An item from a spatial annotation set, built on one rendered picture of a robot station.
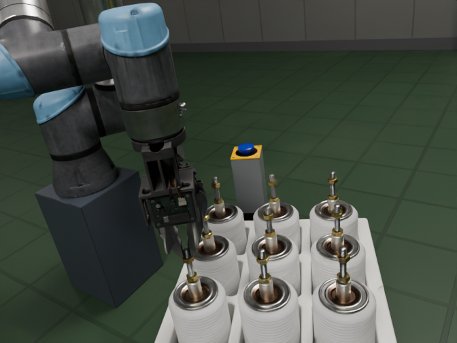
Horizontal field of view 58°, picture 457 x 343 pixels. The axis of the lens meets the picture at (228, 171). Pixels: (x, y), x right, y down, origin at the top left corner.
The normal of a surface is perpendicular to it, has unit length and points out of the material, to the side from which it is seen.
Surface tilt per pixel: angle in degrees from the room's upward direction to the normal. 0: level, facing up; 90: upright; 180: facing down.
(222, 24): 90
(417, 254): 0
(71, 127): 90
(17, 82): 104
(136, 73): 90
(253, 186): 90
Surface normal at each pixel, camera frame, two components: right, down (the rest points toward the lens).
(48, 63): 0.33, 0.28
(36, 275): -0.14, -0.88
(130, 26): 0.14, 0.40
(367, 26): -0.54, 0.45
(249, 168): -0.15, 0.47
